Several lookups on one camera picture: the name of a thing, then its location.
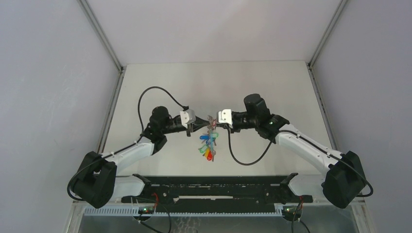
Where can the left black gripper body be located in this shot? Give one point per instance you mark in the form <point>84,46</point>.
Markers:
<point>172,127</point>

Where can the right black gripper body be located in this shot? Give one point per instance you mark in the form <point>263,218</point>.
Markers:
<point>243,122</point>

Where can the blue keyring with keys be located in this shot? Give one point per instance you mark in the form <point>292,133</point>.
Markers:
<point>209,140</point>

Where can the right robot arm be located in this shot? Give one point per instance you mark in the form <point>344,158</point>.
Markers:
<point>341,176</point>

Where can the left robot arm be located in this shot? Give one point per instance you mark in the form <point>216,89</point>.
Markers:
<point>97,180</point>

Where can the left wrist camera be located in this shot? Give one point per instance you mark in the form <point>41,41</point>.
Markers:
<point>187,117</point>

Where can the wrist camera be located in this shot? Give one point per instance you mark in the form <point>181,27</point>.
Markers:
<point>225,117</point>
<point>187,117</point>

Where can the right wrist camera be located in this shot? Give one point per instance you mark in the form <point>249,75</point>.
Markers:
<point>225,117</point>

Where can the black mounting base rail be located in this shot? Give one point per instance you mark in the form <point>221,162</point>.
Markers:
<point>214,193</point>

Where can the white slotted cable duct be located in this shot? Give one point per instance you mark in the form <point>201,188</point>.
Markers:
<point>146,211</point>

